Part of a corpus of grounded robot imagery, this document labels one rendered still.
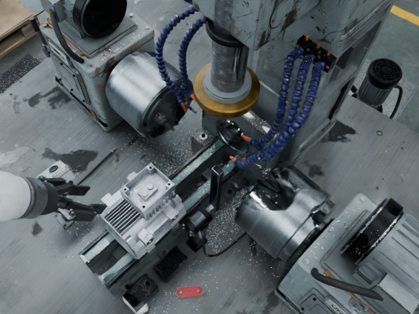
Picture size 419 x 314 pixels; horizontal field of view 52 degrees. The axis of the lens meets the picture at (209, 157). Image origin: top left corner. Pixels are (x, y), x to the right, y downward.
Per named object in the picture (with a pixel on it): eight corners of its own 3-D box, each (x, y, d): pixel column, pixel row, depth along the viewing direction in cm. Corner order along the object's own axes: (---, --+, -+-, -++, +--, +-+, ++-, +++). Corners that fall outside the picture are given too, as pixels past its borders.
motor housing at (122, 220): (147, 185, 146) (141, 158, 129) (187, 222, 140) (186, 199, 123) (101, 225, 138) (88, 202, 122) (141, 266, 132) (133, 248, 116)
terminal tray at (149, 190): (152, 172, 131) (149, 161, 125) (176, 195, 128) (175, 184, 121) (121, 199, 126) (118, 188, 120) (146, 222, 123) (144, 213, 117)
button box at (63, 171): (67, 170, 138) (58, 158, 135) (77, 177, 133) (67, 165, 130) (22, 205, 132) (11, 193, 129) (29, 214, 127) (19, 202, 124)
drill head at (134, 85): (138, 63, 172) (130, 14, 151) (202, 116, 161) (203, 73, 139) (88, 97, 163) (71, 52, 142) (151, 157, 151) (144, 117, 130)
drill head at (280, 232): (262, 167, 151) (273, 128, 129) (357, 248, 138) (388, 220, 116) (212, 214, 142) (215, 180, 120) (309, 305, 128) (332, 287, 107)
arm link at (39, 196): (14, 166, 89) (34, 169, 95) (-11, 199, 91) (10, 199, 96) (39, 195, 87) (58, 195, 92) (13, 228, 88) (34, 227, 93)
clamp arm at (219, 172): (214, 200, 136) (217, 162, 113) (221, 207, 135) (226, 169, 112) (206, 207, 134) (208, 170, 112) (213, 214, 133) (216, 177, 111)
